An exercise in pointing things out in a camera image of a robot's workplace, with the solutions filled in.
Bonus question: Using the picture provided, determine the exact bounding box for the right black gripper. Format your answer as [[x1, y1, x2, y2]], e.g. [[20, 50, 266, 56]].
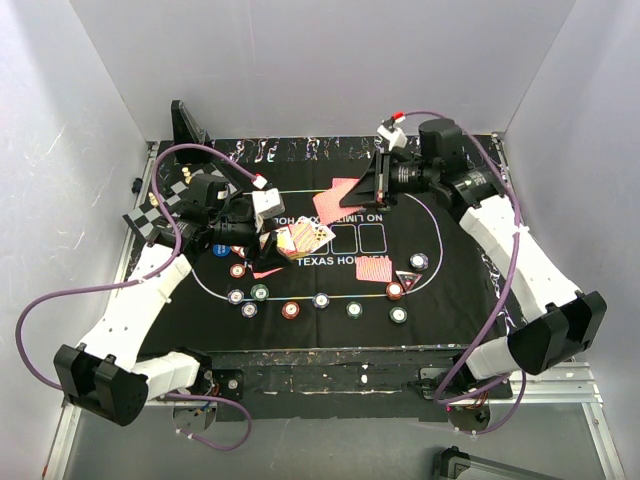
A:
[[339, 148, 438, 208]]

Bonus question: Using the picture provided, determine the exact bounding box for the dealt cards pile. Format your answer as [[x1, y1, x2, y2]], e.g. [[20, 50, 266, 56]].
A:
[[313, 178, 362, 225], [355, 256, 393, 283], [252, 267, 284, 279]]

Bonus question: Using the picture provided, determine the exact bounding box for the red playing card deck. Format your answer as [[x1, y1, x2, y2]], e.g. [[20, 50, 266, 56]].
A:
[[276, 217, 335, 260]]

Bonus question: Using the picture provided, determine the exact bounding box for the blue small blind button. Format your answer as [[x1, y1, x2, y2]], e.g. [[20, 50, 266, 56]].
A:
[[212, 244, 231, 258]]

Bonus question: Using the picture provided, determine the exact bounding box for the dealt cards top pile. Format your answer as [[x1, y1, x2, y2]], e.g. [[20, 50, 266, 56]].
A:
[[313, 178, 362, 225]]

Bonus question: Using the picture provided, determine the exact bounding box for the red poker chip stack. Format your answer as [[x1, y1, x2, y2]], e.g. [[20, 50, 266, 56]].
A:
[[281, 301, 300, 320]]

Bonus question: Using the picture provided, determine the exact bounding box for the triangular dealer button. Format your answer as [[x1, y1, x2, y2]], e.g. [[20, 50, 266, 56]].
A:
[[395, 270, 422, 292]]

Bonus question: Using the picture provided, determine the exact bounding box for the green poker chip stack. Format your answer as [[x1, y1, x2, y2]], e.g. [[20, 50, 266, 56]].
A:
[[346, 301, 363, 319]]

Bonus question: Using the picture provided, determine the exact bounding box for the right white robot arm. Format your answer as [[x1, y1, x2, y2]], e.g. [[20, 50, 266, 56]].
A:
[[340, 112, 607, 398]]

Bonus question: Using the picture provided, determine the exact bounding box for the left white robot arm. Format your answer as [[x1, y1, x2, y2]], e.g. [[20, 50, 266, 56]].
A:
[[54, 172, 284, 426]]

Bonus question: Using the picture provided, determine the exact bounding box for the black poker felt mat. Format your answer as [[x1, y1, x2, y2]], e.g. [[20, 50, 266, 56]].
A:
[[184, 160, 506, 351]]

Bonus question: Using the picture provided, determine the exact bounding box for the gold chess piece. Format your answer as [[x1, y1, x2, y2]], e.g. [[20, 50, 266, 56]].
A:
[[182, 167, 193, 185]]

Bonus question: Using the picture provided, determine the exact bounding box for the black white chessboard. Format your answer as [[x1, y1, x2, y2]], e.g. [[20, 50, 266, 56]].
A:
[[123, 179, 200, 247]]

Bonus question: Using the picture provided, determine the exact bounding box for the black card shoe stand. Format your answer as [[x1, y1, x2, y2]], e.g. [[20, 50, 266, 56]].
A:
[[170, 100, 213, 165]]

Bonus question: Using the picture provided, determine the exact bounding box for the black case corner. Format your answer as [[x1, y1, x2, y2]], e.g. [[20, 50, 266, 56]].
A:
[[431, 446, 550, 480]]

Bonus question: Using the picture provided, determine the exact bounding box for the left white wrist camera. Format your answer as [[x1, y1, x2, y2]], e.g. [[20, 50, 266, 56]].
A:
[[251, 188, 285, 219]]

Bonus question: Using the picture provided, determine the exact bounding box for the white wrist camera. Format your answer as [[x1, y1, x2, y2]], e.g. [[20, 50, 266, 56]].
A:
[[251, 188, 285, 219], [377, 122, 407, 151]]

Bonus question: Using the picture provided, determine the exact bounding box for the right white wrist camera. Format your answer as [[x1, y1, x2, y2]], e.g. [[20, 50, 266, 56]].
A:
[[377, 122, 407, 151]]

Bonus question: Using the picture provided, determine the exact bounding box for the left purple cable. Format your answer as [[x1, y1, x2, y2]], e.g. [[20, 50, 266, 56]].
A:
[[14, 143, 269, 451]]

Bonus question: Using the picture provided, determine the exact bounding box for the purple cable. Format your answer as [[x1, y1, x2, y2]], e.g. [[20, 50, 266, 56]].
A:
[[394, 110, 527, 434], [14, 143, 269, 451]]

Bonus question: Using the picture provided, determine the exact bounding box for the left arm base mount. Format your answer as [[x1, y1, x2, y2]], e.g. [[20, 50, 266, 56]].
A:
[[158, 369, 246, 434]]

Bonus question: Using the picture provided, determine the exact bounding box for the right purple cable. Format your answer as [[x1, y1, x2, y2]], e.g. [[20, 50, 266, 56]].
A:
[[394, 110, 527, 434]]

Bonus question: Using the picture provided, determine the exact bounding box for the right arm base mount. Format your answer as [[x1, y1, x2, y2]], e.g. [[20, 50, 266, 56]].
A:
[[403, 367, 514, 432]]

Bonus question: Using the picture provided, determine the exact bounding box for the aluminium front rail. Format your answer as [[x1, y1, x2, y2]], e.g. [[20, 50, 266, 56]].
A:
[[44, 354, 625, 479]]

